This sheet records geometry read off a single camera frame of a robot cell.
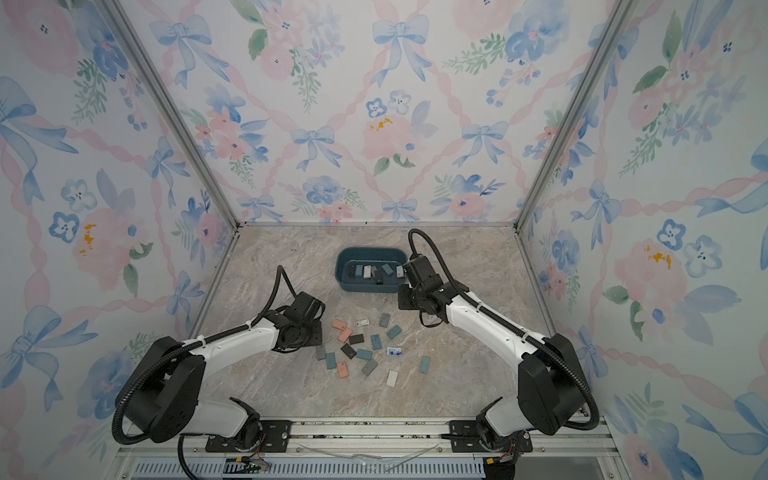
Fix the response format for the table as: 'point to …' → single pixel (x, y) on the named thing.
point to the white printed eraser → (362, 323)
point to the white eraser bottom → (392, 378)
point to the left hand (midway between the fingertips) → (318, 333)
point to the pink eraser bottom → (343, 369)
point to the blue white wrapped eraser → (392, 351)
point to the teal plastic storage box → (376, 256)
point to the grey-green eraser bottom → (367, 369)
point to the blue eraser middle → (376, 342)
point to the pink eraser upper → (339, 324)
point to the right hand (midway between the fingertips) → (406, 294)
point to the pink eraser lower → (345, 334)
